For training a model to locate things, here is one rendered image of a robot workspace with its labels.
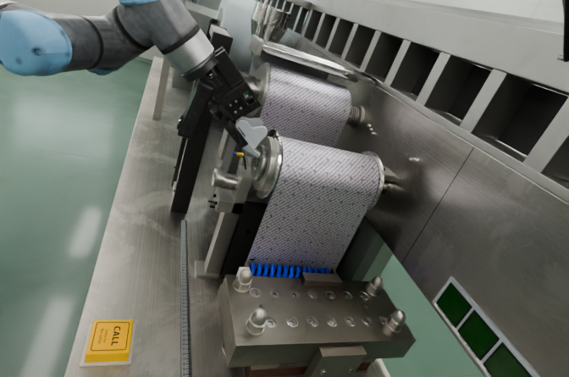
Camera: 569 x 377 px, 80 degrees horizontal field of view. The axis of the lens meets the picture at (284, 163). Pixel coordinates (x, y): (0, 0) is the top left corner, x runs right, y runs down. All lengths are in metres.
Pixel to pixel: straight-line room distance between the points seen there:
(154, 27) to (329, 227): 0.53
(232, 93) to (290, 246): 0.37
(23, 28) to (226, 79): 0.28
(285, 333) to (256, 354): 0.06
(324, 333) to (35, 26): 0.67
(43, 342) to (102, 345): 1.16
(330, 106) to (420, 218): 0.36
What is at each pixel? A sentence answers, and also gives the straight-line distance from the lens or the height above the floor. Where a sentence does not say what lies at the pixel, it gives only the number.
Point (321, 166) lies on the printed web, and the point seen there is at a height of 1.29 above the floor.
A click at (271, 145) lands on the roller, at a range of 0.68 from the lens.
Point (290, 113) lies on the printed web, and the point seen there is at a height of 1.32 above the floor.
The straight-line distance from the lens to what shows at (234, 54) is 1.63.
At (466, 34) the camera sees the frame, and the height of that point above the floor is 1.62.
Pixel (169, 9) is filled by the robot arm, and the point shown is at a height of 1.49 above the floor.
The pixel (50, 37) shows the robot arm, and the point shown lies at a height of 1.43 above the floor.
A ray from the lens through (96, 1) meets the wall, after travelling 6.26.
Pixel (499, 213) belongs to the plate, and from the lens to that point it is 0.68.
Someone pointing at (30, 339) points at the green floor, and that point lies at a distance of 1.93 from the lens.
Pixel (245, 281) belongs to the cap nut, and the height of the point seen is 1.06.
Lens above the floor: 1.55
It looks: 23 degrees down
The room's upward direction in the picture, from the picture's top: 21 degrees clockwise
